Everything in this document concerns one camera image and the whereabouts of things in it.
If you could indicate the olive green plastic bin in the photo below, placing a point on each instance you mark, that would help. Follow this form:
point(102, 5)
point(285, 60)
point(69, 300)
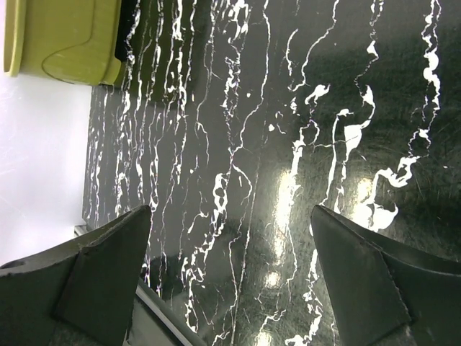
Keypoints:
point(68, 41)

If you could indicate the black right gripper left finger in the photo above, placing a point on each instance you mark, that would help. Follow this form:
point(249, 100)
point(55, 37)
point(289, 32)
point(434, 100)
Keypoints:
point(80, 292)

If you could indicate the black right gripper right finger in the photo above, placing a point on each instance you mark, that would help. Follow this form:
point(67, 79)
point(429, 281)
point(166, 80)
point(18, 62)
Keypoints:
point(384, 292)

